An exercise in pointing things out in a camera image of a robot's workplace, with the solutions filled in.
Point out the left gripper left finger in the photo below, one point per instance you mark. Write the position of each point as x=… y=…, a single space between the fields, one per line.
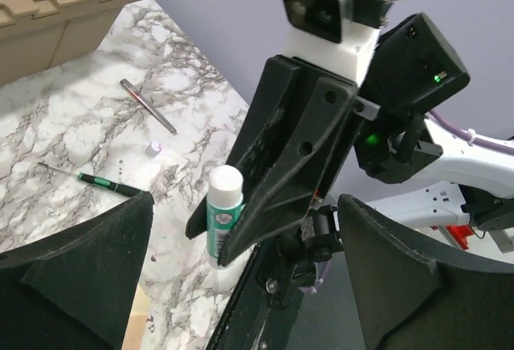
x=75 y=289

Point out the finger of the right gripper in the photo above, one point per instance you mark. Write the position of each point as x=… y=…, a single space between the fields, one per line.
x=285 y=165
x=269 y=123

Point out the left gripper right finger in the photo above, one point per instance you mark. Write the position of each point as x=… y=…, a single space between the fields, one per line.
x=414 y=292

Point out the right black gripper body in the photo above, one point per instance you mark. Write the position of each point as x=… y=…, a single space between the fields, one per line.
x=347 y=133

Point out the white green glue stick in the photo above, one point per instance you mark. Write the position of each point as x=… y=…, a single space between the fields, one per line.
x=224 y=202

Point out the peach paper envelope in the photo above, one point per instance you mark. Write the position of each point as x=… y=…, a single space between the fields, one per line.
x=137 y=321

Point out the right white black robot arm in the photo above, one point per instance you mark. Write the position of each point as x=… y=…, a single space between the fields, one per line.
x=401 y=143

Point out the black green marker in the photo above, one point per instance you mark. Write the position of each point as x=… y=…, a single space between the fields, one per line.
x=115 y=187

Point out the small white glue cap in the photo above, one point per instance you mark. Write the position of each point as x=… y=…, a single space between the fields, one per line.
x=153 y=149

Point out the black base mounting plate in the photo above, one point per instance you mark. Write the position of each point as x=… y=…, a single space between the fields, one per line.
x=266 y=300

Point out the tan plastic toolbox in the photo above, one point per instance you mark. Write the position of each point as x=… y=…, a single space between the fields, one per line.
x=37 y=35

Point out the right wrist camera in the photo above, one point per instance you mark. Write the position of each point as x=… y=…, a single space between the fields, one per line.
x=339 y=36

